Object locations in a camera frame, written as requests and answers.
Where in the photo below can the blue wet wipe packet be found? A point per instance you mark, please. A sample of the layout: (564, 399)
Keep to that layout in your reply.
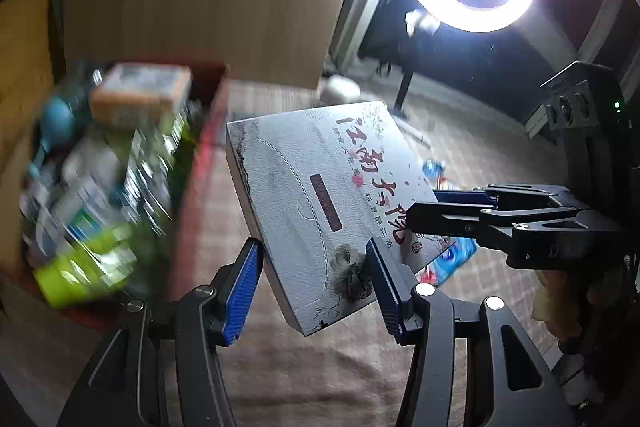
(441, 268)

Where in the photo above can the green snack bag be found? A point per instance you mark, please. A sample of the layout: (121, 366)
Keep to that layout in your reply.
(91, 270)

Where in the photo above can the red cardboard box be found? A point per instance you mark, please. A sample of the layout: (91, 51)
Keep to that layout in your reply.
(209, 88)

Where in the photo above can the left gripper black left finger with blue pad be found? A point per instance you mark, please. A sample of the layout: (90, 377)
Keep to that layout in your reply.
(123, 383)

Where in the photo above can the teal rubber bulb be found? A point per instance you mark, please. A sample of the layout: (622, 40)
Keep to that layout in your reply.
(57, 130)

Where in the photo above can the orange labelled carton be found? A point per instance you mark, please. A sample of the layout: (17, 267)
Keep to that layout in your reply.
(131, 93)

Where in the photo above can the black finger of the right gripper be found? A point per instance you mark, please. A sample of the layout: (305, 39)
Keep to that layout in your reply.
(489, 214)

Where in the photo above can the black light stand pole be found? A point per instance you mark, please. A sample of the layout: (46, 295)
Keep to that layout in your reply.
(402, 93)

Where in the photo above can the pine wood panel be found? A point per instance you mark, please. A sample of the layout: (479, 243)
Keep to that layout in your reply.
(26, 72)

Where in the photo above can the person's right hand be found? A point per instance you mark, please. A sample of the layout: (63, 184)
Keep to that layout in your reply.
(556, 303)

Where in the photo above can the white round plastic device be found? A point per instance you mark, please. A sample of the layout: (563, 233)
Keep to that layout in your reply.
(338, 90)

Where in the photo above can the white printed box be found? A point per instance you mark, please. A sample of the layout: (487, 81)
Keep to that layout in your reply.
(315, 186)

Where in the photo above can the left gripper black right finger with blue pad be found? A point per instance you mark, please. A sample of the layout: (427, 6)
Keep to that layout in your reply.
(508, 383)

